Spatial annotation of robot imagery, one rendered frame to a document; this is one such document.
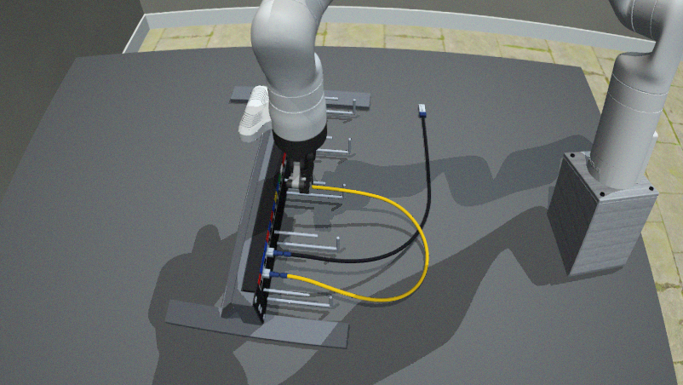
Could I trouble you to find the yellow patch cord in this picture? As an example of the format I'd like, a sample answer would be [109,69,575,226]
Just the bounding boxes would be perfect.
[279,185,429,302]

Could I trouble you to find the black cable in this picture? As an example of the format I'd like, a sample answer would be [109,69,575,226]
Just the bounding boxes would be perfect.
[283,116,431,263]

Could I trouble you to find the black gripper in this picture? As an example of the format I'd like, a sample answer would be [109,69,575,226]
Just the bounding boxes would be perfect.
[272,119,327,194]

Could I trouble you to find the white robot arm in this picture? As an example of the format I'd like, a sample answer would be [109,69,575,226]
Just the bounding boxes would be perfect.
[238,0,683,189]

